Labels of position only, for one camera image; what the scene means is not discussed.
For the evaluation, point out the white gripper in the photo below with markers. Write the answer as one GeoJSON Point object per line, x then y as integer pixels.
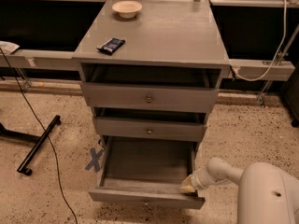
{"type": "Point", "coordinates": [196, 180]}

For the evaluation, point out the grey bottom drawer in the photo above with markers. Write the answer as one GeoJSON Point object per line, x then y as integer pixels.
{"type": "Point", "coordinates": [146, 172]}

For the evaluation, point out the grey drawer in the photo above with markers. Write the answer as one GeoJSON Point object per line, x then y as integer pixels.
{"type": "Point", "coordinates": [146, 172]}
{"type": "Point", "coordinates": [160, 98]}
{"type": "Point", "coordinates": [150, 129]}

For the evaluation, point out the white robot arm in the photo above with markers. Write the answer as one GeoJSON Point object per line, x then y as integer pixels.
{"type": "Point", "coordinates": [266, 193]}

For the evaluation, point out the grey middle drawer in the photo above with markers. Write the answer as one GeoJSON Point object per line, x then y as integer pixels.
{"type": "Point", "coordinates": [150, 129]}

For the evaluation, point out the grey top drawer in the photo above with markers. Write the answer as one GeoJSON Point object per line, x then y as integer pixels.
{"type": "Point", "coordinates": [160, 98]}

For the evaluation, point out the grey drawer cabinet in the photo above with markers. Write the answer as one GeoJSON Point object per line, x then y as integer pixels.
{"type": "Point", "coordinates": [162, 30]}

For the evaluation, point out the blue tape cross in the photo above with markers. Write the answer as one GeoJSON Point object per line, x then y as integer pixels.
{"type": "Point", "coordinates": [94, 163]}

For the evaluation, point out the white ceramic bowl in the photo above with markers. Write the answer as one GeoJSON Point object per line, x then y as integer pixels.
{"type": "Point", "coordinates": [127, 9]}

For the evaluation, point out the black metal stand base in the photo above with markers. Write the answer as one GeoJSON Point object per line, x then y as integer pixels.
{"type": "Point", "coordinates": [37, 140]}

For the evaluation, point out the white paper sheet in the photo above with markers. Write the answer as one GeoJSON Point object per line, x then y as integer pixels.
{"type": "Point", "coordinates": [8, 47]}

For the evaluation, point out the grey metal rail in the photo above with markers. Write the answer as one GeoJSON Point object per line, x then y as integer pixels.
{"type": "Point", "coordinates": [62, 60]}

